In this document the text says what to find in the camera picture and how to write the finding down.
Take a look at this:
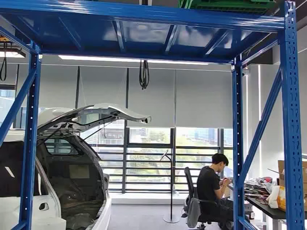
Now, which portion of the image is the white yellow plastic bag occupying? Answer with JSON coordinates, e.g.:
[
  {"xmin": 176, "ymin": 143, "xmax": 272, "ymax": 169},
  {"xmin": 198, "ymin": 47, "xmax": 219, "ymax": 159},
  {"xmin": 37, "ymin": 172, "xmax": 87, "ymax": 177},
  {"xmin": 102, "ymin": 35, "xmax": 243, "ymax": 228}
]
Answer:
[{"xmin": 266, "ymin": 185, "xmax": 287, "ymax": 213}]

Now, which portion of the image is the white car body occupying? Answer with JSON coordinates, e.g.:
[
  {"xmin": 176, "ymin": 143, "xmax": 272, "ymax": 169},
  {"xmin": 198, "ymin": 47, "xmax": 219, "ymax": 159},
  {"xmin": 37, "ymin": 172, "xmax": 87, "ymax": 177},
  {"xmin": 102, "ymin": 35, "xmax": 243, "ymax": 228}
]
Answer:
[{"xmin": 0, "ymin": 102, "xmax": 152, "ymax": 230}]

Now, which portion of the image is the long ceiling light strip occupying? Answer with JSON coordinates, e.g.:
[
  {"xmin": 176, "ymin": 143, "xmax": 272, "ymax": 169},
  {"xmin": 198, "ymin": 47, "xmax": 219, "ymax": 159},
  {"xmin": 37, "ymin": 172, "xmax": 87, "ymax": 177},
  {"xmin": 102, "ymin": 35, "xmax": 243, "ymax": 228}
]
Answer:
[
  {"xmin": 58, "ymin": 54, "xmax": 209, "ymax": 66},
  {"xmin": 0, "ymin": 47, "xmax": 26, "ymax": 59}
]

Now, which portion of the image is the grey garment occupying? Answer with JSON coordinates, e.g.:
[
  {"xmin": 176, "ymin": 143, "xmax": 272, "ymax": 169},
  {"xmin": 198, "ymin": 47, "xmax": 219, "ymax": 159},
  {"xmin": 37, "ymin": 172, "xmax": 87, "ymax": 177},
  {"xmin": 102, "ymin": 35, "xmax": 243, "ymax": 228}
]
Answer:
[{"xmin": 187, "ymin": 197, "xmax": 201, "ymax": 229}]

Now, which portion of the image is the black office chair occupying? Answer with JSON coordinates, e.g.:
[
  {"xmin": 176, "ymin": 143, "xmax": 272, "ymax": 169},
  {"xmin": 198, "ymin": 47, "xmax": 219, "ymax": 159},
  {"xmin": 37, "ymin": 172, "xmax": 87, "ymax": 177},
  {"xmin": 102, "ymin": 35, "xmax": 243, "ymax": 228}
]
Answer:
[{"xmin": 181, "ymin": 167, "xmax": 222, "ymax": 230}]

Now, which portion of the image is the black floor lamp stand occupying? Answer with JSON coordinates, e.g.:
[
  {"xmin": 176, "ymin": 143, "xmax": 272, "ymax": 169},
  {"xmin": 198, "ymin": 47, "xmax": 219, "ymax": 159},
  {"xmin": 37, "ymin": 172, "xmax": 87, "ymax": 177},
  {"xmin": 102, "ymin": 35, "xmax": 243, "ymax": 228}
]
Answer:
[{"xmin": 160, "ymin": 149, "xmax": 180, "ymax": 224}]

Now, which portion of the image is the pile of cables and parts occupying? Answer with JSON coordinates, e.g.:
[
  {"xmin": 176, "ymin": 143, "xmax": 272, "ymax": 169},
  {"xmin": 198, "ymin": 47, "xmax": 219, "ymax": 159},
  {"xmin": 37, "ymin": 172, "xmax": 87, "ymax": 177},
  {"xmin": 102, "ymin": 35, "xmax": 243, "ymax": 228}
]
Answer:
[{"xmin": 243, "ymin": 177, "xmax": 279, "ymax": 206}]

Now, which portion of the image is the brown cardboard box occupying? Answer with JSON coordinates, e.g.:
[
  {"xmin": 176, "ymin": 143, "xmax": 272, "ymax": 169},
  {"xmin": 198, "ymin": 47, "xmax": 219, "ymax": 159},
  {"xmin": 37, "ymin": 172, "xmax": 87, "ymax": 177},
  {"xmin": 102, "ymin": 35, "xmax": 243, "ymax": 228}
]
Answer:
[{"xmin": 268, "ymin": 160, "xmax": 307, "ymax": 197}]

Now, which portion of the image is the grey roller blind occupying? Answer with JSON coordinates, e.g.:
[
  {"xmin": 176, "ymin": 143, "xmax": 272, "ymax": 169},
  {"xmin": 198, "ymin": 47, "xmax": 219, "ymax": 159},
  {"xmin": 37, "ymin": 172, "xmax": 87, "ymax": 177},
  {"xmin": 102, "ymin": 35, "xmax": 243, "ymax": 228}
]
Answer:
[
  {"xmin": 17, "ymin": 63, "xmax": 77, "ymax": 110},
  {"xmin": 79, "ymin": 67, "xmax": 127, "ymax": 109},
  {"xmin": 176, "ymin": 69, "xmax": 233, "ymax": 128},
  {"xmin": 126, "ymin": 68, "xmax": 175, "ymax": 128}
]

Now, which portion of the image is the black top work desk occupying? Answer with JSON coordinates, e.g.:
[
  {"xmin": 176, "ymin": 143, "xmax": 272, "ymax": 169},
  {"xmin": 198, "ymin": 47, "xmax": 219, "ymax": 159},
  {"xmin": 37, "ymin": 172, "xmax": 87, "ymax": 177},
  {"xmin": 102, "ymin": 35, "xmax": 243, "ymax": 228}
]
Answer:
[{"xmin": 226, "ymin": 183, "xmax": 307, "ymax": 230}]

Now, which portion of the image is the green plastic crate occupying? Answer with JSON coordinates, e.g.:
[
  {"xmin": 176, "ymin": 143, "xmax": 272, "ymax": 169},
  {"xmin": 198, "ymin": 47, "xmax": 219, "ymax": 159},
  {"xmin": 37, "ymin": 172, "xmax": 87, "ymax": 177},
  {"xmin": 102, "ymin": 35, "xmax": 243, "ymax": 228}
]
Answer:
[{"xmin": 178, "ymin": 0, "xmax": 276, "ymax": 15}]

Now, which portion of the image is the blue metal shelf rack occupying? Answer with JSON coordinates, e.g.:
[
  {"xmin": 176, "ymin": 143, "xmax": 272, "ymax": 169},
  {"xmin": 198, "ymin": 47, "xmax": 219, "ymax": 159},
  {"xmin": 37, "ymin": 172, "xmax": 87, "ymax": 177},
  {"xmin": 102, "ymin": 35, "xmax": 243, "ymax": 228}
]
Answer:
[{"xmin": 0, "ymin": 0, "xmax": 307, "ymax": 230}]

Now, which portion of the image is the black hanging cable loop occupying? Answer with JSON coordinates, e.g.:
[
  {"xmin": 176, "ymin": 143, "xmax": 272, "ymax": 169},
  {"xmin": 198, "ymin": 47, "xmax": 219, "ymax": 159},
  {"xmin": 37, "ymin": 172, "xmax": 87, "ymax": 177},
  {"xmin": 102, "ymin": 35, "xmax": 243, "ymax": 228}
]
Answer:
[
  {"xmin": 138, "ymin": 59, "xmax": 150, "ymax": 91},
  {"xmin": 0, "ymin": 41, "xmax": 8, "ymax": 82}
]

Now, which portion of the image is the black window railing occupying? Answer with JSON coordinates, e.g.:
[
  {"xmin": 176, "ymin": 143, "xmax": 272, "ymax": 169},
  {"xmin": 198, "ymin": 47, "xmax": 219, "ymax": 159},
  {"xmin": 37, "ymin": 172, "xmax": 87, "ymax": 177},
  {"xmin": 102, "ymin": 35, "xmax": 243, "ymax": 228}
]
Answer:
[{"xmin": 88, "ymin": 144, "xmax": 234, "ymax": 193}]

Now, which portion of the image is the person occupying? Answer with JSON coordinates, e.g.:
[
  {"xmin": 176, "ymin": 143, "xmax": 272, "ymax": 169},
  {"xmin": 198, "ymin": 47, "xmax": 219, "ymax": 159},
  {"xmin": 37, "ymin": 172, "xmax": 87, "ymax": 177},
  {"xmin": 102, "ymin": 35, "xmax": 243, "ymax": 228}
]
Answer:
[{"xmin": 196, "ymin": 153, "xmax": 234, "ymax": 230}]

